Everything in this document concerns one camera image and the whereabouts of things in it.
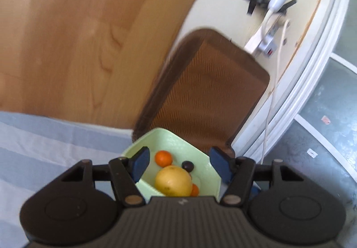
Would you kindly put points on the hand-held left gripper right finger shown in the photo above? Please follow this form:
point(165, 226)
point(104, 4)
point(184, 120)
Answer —
point(220, 164)

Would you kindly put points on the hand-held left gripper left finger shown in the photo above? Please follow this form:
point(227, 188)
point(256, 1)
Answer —
point(140, 163)

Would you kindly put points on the orange tangerine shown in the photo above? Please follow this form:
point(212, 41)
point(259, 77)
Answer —
point(163, 158)
point(195, 190)

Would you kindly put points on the dark purple plum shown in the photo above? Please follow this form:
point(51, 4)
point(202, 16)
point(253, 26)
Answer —
point(187, 166)

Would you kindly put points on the large yellow citrus fruit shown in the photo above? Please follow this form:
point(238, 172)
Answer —
point(173, 181)

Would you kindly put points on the light green square bowl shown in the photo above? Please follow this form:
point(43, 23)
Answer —
point(173, 139)

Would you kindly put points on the brown woven seat mat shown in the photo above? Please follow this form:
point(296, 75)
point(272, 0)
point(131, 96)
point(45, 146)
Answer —
point(212, 89)

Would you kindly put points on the white sticker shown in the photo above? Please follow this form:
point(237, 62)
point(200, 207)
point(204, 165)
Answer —
point(312, 152)

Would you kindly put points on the blue white striped sheet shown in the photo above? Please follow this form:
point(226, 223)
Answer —
point(41, 153)

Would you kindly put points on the red sticker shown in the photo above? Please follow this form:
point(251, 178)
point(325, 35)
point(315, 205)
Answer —
point(325, 120)

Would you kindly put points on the grey plug adapter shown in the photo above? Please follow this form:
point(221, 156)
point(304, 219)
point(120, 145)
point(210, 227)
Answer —
point(267, 46)

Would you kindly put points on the white power strip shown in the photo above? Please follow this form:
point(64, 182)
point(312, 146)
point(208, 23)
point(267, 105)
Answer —
point(258, 38)

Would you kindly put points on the wood pattern vinyl sheet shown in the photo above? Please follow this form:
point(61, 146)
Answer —
point(69, 41)

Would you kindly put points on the white window frame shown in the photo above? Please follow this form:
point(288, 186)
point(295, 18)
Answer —
point(315, 63)

